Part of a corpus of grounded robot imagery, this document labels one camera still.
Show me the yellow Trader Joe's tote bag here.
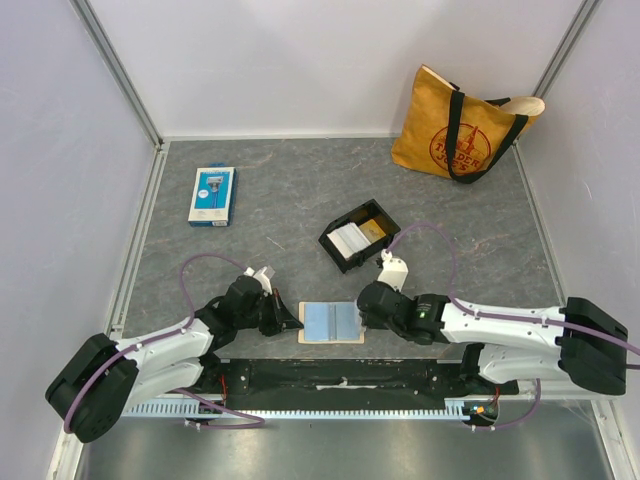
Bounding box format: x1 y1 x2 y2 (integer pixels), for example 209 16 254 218
391 65 546 185

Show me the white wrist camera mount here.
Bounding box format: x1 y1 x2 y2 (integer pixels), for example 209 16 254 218
377 250 409 292
244 266 275 295

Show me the stack of white cards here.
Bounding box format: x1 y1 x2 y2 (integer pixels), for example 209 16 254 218
327 222 371 260

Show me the black plastic card box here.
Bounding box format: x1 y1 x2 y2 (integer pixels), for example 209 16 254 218
318 199 401 274

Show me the beige leather card holder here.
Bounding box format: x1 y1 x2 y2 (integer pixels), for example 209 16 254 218
298 302 365 345

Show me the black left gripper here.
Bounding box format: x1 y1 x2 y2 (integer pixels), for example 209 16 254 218
236 288 303 336

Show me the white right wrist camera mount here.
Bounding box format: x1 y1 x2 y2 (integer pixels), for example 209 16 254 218
377 250 409 292

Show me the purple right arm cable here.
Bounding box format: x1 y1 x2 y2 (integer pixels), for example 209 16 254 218
383 222 640 432

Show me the aluminium corner post right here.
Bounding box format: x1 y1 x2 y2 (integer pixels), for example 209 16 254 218
533 0 602 99

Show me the grey slotted cable duct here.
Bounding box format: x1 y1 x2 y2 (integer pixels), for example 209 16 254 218
122 396 470 421

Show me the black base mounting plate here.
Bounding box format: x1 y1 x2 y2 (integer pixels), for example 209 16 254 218
189 359 519 410

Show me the aluminium corner post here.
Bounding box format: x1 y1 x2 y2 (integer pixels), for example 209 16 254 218
533 0 602 99
70 0 164 149

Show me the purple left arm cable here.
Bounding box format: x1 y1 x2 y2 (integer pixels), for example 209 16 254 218
62 253 266 435

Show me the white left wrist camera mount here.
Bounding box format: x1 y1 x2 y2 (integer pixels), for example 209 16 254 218
244 266 275 295

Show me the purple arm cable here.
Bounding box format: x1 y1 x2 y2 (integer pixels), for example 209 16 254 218
383 222 640 432
62 253 266 435

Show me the gold VIP card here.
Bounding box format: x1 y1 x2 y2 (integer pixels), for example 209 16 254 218
359 218 387 244

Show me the aluminium corner post left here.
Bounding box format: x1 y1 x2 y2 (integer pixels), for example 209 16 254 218
70 0 164 149

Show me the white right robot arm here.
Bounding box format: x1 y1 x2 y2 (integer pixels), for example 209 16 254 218
356 281 628 396

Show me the blue razor package box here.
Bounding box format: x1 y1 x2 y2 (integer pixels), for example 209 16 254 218
188 166 237 227

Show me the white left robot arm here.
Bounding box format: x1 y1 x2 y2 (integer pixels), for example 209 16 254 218
45 275 303 443

